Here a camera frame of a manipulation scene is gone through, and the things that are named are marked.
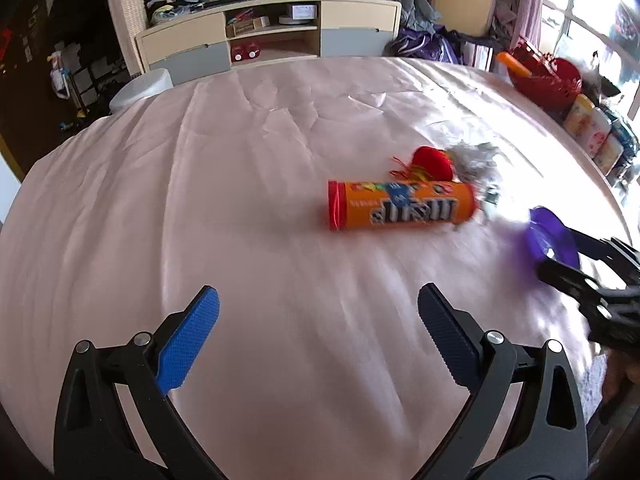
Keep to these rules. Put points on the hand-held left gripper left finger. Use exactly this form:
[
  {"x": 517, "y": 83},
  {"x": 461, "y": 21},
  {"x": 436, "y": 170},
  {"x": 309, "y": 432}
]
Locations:
[{"x": 187, "y": 340}]

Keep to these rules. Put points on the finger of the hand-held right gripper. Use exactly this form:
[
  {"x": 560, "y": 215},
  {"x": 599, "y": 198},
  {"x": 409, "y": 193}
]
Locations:
[
  {"x": 570, "y": 275},
  {"x": 617, "y": 257}
]

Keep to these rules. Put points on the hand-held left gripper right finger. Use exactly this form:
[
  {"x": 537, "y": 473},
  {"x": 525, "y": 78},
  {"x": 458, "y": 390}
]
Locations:
[{"x": 445, "y": 330}]

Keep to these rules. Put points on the purple wrapper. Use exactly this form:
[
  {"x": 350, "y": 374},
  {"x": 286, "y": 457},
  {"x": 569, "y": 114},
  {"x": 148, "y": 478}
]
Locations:
[{"x": 547, "y": 230}]

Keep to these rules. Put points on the orange candy tube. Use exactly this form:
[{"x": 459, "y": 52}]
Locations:
[{"x": 400, "y": 205}]

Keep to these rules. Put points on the silver foil wrapper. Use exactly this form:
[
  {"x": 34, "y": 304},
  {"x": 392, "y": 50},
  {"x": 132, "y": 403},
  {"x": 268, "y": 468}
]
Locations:
[{"x": 472, "y": 165}]

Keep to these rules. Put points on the red round ornament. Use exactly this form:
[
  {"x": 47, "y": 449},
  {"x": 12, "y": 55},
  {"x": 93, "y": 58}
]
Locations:
[{"x": 432, "y": 162}]

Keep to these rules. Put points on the person's right hand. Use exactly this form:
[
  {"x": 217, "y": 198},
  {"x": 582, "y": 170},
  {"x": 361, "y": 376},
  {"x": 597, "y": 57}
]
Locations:
[{"x": 615, "y": 380}]

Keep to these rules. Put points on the white bottle yellow label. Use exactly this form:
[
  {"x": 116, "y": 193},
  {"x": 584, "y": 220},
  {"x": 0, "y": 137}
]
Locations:
[{"x": 609, "y": 154}]

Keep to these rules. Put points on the pink tablecloth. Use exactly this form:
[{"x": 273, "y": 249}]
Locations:
[{"x": 225, "y": 235}]

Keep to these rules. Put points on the blue tin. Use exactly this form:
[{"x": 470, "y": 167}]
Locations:
[{"x": 627, "y": 137}]

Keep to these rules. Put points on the red plastic basket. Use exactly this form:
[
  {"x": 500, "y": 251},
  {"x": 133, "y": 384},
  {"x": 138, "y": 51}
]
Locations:
[{"x": 550, "y": 82}]

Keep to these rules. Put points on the window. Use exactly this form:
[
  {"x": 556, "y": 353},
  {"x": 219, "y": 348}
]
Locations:
[{"x": 590, "y": 15}]

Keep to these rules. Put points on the pink curtain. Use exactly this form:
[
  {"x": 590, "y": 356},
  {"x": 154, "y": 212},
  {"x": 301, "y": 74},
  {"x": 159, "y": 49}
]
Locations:
[{"x": 525, "y": 5}]

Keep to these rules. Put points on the purple bag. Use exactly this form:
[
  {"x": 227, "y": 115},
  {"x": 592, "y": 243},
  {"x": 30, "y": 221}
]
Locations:
[{"x": 425, "y": 47}]

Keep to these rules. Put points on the pink children's bag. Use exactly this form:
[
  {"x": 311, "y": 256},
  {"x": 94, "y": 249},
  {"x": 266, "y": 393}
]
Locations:
[{"x": 62, "y": 75}]

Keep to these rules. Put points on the red slippers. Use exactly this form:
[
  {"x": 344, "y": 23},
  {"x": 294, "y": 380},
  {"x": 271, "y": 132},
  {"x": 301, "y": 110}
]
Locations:
[{"x": 246, "y": 52}]

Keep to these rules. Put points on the cream grey television cabinet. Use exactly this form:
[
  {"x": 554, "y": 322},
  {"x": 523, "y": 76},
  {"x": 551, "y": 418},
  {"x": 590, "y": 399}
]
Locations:
[{"x": 190, "y": 45}]

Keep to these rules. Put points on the grey clothes heap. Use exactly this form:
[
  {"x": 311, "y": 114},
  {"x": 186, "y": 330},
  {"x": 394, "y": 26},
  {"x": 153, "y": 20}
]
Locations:
[{"x": 410, "y": 5}]

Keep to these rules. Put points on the beige woven folding screen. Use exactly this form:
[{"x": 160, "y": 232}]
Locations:
[{"x": 125, "y": 15}]

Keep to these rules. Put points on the small white box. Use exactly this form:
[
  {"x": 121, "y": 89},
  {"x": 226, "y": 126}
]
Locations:
[{"x": 305, "y": 11}]

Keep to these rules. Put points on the dark hanging coats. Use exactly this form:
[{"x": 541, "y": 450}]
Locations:
[{"x": 80, "y": 5}]

